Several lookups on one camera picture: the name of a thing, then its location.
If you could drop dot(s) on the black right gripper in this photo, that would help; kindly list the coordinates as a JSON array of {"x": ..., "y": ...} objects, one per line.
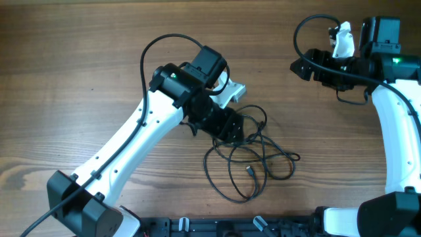
[{"x": 318, "y": 76}]

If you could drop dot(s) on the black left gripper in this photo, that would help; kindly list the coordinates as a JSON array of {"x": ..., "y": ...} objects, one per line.
[{"x": 225, "y": 127}]

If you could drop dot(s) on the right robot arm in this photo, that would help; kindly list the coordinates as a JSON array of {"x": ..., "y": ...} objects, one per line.
[{"x": 391, "y": 80}]

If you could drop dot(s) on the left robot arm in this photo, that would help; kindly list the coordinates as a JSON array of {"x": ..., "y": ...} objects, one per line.
[{"x": 197, "y": 92}]

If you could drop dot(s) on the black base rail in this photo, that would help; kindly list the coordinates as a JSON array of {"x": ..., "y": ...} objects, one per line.
[{"x": 256, "y": 226}]

